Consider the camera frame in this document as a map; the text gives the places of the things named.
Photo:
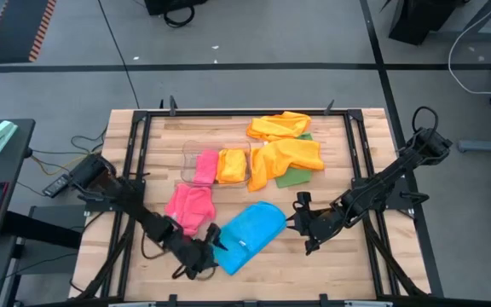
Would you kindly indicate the blue microfiber towel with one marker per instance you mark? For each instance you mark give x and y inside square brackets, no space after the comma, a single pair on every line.
[250,234]

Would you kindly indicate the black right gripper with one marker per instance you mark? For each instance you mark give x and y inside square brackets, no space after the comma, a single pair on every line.
[318,226]

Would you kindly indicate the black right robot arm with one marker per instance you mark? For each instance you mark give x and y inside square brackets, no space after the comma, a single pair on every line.
[377,192]

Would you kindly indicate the green microfiber towel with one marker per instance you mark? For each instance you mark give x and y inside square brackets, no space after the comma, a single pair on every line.
[294,177]

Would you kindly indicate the pink microfiber towel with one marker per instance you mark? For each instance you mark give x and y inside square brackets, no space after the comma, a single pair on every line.
[206,167]
[190,206]

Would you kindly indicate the clear plastic bin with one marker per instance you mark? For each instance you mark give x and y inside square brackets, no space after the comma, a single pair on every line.
[192,164]

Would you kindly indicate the orange microfiber towel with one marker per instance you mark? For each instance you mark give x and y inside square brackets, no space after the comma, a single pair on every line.
[279,160]
[279,125]
[232,166]

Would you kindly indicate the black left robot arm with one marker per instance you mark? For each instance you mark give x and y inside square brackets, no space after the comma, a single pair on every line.
[143,213]

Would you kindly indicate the black power adapter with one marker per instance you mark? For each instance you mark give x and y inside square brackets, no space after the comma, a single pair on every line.
[56,187]

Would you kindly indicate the black side desk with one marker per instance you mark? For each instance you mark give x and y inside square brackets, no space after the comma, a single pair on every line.
[2,170]

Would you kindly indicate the black floor mat orange edge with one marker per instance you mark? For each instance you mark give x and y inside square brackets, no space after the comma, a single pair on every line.
[15,30]

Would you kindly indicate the black desk base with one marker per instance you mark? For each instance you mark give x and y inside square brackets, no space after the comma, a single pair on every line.
[416,19]

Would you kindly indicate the grey desk foot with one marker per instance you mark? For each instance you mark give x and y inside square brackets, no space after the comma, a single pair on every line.
[488,146]

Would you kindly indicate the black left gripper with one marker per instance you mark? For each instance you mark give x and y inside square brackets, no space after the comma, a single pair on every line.
[198,256]

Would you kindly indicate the black metal table frame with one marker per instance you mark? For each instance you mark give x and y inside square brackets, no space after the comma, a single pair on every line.
[245,113]

